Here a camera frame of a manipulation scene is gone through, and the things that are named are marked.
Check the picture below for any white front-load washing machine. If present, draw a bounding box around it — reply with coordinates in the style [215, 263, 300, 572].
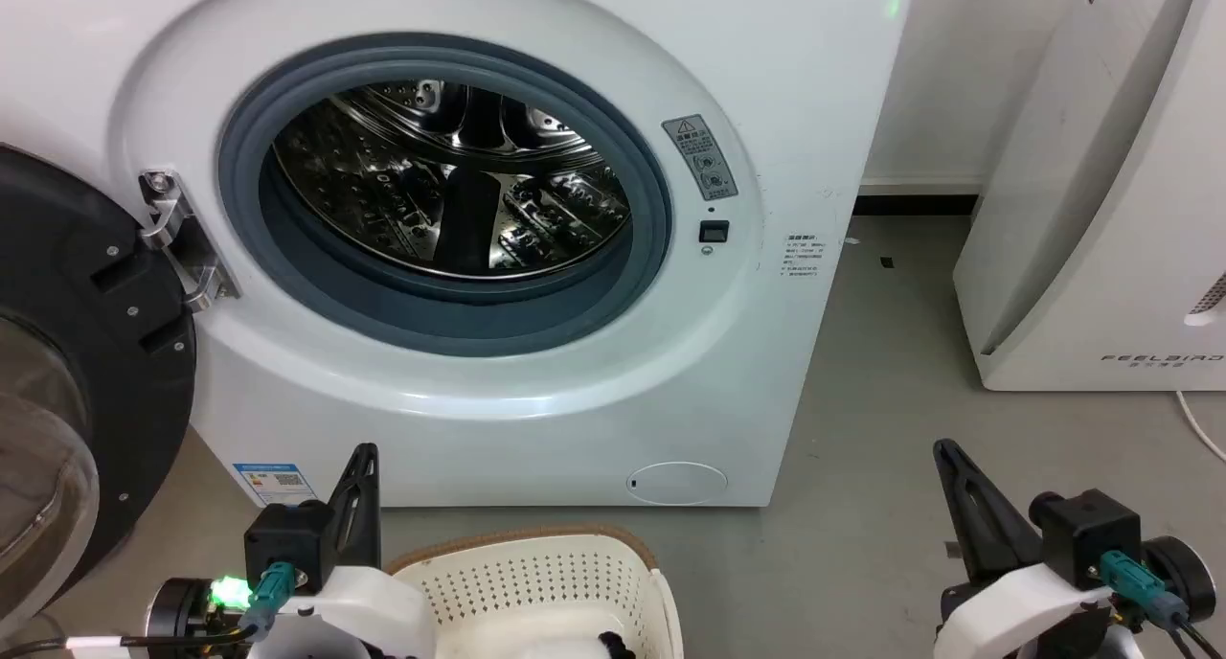
[0, 0, 909, 509]

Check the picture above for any oval drain filter cover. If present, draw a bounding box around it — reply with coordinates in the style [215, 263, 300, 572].
[626, 462, 729, 506]

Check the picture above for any white air purifier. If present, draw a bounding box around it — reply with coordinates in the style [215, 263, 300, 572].
[952, 0, 1226, 393]

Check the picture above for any small text label sticker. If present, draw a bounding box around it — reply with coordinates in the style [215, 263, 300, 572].
[781, 234, 829, 281]

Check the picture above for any grey rubber door gasket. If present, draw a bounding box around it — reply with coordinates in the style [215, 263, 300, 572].
[217, 34, 674, 358]

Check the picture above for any stainless steel washing machine drum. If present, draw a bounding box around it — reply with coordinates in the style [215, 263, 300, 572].
[272, 80, 633, 282]

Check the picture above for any metal door hinge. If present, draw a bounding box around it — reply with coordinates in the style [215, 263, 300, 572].
[139, 169, 239, 313]

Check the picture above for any blue energy label sticker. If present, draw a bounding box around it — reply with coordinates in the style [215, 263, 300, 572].
[233, 463, 317, 508]

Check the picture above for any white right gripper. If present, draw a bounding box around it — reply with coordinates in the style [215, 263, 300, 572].
[933, 439, 1117, 659]

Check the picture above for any grey warning sticker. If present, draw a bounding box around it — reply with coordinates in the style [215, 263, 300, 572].
[661, 114, 739, 202]

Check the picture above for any white perforated laundry basket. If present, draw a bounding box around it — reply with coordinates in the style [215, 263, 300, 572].
[385, 526, 685, 659]

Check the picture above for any black round washer door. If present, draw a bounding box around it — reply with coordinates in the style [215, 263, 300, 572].
[0, 143, 198, 624]

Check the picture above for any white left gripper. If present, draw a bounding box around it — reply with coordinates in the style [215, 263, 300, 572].
[251, 443, 438, 659]

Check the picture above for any white power cable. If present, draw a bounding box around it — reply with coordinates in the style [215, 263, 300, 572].
[1175, 390, 1226, 461]

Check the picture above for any black cable with teal plug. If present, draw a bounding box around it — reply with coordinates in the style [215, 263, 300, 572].
[0, 561, 298, 659]
[1099, 550, 1226, 659]

